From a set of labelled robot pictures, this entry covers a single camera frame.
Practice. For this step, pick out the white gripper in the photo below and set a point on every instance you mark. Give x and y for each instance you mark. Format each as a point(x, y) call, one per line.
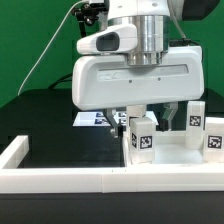
point(103, 77)

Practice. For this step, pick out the white square tabletop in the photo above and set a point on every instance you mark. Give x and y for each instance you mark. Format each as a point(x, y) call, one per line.
point(169, 149)

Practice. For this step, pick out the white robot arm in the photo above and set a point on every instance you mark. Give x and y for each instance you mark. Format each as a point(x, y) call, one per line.
point(132, 60)

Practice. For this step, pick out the white marker sheet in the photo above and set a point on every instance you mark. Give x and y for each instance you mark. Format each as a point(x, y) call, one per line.
point(97, 119)

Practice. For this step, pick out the white U-shaped fence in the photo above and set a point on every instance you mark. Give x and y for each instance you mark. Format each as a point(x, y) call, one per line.
point(152, 178)

